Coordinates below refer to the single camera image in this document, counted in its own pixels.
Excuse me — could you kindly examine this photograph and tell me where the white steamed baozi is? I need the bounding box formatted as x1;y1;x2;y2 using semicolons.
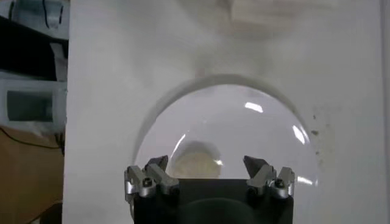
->
166;141;223;180

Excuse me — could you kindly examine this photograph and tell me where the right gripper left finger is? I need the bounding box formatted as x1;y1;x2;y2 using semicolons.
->
124;155;180;203

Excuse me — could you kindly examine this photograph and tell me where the black equipment block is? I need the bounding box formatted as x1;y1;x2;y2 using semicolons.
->
0;15;69;82

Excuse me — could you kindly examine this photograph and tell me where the thin black floor cable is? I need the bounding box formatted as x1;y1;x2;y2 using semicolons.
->
0;126;65;153

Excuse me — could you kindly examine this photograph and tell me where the white round plate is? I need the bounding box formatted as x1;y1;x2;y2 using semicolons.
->
131;74;319;214

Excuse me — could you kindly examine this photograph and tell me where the white box grey window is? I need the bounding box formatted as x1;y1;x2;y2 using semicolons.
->
0;79;68;135

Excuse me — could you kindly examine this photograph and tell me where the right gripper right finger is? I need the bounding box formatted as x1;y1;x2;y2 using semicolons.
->
243;155;296;200

